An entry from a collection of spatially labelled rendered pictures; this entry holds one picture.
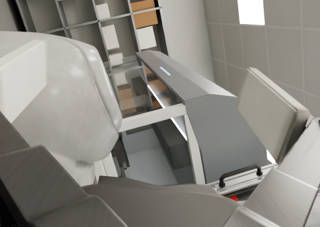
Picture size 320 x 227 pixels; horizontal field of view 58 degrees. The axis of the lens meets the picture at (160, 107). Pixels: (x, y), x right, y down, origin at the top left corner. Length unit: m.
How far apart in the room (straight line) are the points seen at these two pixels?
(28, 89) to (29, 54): 0.02
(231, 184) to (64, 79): 1.03
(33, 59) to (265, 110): 0.13
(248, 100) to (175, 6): 4.76
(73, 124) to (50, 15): 4.57
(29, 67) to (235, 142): 1.48
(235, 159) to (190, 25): 3.61
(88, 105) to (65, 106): 0.02
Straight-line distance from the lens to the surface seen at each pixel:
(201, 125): 1.49
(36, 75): 0.18
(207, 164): 1.60
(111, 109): 0.28
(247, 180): 1.24
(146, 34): 4.36
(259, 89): 0.18
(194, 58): 5.07
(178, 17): 4.94
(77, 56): 0.28
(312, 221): 0.32
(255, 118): 0.18
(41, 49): 0.19
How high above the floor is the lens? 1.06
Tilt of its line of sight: 8 degrees up
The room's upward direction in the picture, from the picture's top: 75 degrees clockwise
